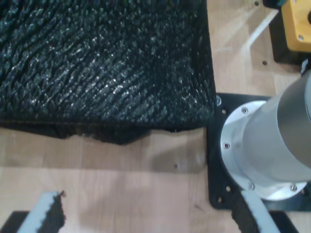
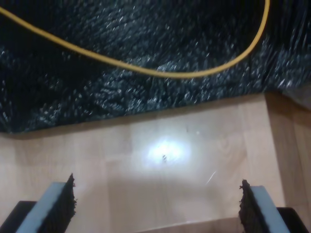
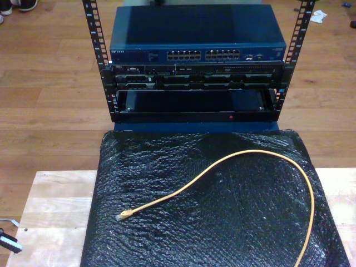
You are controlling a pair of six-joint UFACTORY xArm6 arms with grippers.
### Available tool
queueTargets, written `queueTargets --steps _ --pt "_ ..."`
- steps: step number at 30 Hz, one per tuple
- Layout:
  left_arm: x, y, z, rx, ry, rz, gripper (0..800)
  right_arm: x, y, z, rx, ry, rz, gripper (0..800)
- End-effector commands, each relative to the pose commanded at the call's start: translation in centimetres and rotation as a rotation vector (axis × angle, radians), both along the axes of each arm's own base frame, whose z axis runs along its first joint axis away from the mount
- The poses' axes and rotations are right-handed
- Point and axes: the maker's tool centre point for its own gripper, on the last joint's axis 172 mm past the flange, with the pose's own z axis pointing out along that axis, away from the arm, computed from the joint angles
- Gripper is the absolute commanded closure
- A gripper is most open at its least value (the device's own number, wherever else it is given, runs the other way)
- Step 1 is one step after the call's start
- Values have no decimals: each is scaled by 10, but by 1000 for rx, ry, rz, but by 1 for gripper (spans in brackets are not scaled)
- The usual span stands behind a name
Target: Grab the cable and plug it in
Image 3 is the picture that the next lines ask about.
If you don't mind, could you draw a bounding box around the yellow network cable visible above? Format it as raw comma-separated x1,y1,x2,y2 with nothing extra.
115,149,316,267

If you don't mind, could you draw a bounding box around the black rack server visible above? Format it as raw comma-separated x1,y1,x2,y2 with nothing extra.
110,64,286,91

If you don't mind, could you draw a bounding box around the black perforated rack post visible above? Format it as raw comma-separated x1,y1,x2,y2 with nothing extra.
274,0,317,123
82,0,119,123

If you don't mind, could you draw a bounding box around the black empty rack chassis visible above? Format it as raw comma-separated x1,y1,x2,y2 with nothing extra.
115,88,280,123

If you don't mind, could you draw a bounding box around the person's dark shoe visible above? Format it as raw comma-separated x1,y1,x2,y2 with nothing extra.
18,0,39,12

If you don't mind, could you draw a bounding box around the blue rack base plate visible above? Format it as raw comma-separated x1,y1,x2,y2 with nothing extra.
113,121,280,135

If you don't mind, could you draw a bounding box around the blue network switch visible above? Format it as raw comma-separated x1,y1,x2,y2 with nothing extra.
109,4,287,65

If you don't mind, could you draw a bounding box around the crumpled white paper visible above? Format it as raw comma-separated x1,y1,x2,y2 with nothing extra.
310,10,328,24

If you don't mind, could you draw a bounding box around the black bubble wrap mat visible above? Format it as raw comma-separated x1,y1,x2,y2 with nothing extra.
80,129,350,267

